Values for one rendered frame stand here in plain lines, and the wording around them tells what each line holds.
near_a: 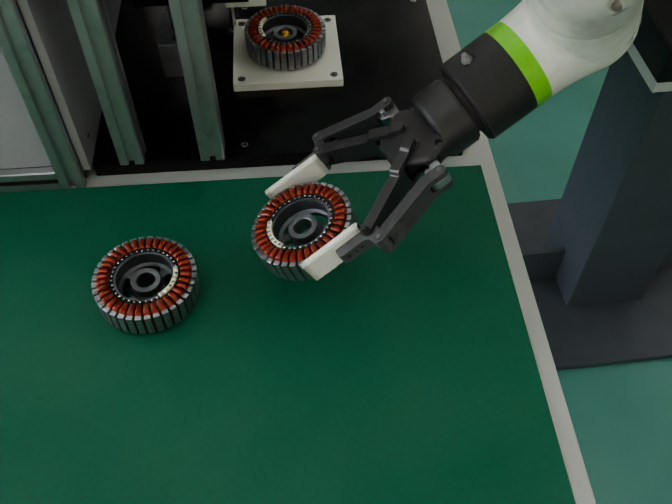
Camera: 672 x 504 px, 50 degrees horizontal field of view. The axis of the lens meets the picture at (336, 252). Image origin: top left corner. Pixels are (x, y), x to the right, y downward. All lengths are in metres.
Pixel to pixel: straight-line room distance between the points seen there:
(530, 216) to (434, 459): 1.26
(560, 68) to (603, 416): 1.05
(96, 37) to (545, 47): 0.45
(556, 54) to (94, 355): 0.55
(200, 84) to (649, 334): 1.24
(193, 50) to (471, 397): 0.47
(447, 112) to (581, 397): 1.05
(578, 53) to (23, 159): 0.64
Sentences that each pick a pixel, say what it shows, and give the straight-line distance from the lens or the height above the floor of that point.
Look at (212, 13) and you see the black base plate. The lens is 1.18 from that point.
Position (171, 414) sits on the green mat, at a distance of 0.76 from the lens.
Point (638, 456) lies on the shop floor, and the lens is 1.65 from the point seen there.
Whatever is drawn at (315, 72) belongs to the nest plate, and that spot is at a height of 0.78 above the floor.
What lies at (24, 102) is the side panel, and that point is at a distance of 0.88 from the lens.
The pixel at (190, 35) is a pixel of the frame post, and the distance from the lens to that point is 0.82.
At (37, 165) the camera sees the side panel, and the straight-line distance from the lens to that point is 0.97.
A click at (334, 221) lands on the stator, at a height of 0.85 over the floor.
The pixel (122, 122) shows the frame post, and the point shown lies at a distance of 0.91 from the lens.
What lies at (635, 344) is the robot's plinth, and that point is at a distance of 1.76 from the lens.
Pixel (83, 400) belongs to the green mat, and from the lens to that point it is 0.79.
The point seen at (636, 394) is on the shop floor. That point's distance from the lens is 1.71.
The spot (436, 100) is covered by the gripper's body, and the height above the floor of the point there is 0.95.
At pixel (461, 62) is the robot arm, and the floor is 0.98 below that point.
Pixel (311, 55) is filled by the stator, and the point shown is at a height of 0.80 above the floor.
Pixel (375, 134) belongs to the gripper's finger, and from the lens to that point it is 0.77.
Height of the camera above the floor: 1.42
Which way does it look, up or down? 52 degrees down
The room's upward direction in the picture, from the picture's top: straight up
